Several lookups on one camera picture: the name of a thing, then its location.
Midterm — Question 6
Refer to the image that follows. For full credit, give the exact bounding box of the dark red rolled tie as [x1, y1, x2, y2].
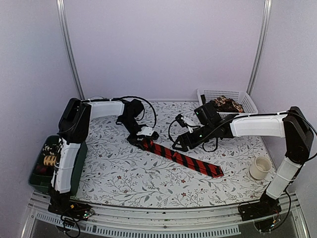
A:
[35, 165, 53, 176]

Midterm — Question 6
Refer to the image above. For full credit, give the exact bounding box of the brown patterned tie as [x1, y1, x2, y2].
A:
[214, 95, 244, 113]

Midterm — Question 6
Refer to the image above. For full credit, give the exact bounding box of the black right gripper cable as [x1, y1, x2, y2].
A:
[167, 116, 220, 152]

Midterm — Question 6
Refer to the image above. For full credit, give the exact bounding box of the slotted aluminium front rail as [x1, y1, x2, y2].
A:
[21, 204, 310, 238]

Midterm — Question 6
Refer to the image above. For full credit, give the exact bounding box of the dark green divided organizer box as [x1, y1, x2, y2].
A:
[29, 135, 88, 195]

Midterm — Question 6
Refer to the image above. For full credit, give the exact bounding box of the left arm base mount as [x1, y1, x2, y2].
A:
[47, 193, 96, 233]

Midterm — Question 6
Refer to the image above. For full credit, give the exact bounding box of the aluminium frame post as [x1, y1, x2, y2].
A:
[247, 0, 272, 96]
[56, 0, 85, 100]

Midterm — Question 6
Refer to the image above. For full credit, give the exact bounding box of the red black striped tie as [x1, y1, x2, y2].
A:
[141, 139, 224, 178]

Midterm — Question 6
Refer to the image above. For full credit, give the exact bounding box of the tan patterned rolled tie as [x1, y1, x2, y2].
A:
[43, 155, 57, 167]

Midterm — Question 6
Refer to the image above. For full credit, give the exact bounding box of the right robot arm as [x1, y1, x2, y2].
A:
[172, 103, 317, 216]

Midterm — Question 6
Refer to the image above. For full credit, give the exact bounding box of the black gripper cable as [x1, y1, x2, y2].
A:
[108, 96, 157, 129]
[167, 116, 220, 152]

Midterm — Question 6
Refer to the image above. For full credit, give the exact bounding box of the left aluminium frame post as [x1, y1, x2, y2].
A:
[56, 0, 85, 100]

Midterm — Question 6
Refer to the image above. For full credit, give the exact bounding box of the black floral rolled tie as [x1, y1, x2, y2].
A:
[42, 144, 60, 156]

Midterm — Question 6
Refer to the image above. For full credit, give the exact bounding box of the white perforated plastic basket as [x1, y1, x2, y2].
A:
[197, 88, 258, 116]

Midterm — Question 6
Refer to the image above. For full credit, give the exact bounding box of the right aluminium frame post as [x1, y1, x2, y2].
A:
[247, 0, 272, 96]

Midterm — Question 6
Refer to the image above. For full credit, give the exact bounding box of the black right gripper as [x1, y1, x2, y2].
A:
[173, 122, 215, 151]

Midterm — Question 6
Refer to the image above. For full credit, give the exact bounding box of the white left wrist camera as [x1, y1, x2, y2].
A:
[137, 126, 155, 136]

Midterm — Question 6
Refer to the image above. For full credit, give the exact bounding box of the white ceramic mug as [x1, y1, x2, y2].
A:
[249, 157, 272, 180]

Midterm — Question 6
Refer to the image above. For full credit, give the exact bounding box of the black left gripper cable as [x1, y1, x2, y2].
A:
[108, 96, 157, 129]

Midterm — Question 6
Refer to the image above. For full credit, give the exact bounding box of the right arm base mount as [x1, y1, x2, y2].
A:
[238, 191, 292, 234]

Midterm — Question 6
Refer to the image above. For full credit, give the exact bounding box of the floral patterned table mat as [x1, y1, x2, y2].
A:
[73, 117, 275, 208]

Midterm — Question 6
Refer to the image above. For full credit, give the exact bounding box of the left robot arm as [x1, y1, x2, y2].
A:
[49, 97, 159, 196]

